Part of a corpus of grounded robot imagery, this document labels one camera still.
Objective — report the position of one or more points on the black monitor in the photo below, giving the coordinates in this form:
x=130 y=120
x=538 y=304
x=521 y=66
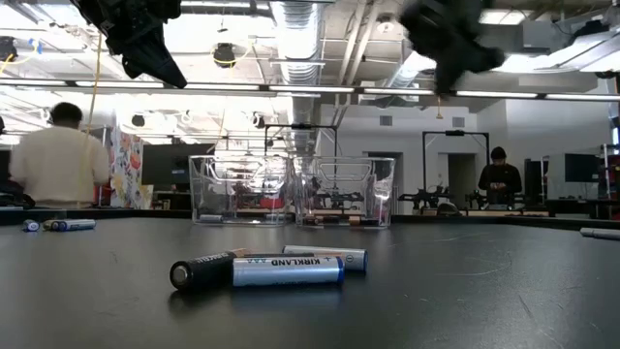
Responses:
x=581 y=167
x=164 y=165

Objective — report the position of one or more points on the long overhead light bar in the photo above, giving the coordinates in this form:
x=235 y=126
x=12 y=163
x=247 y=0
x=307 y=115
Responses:
x=310 y=89

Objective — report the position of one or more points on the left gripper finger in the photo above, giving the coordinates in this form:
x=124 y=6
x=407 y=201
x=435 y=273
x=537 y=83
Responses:
x=131 y=65
x=162 y=60

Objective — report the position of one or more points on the black ceiling camera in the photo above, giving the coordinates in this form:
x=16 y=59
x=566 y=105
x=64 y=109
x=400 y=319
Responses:
x=224 y=54

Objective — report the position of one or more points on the colourful floral banner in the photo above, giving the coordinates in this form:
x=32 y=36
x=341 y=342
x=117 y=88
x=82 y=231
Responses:
x=127 y=169

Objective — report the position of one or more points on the person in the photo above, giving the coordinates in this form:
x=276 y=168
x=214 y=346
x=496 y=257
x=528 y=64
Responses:
x=500 y=179
x=58 y=160

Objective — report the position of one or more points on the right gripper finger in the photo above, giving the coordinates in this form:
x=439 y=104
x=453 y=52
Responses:
x=486 y=58
x=445 y=72

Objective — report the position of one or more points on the black frame stand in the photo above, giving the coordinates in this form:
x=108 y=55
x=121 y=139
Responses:
x=455 y=133

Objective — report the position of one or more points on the clear plastic bin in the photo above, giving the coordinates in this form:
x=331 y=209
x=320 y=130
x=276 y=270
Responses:
x=218 y=194
x=378 y=194

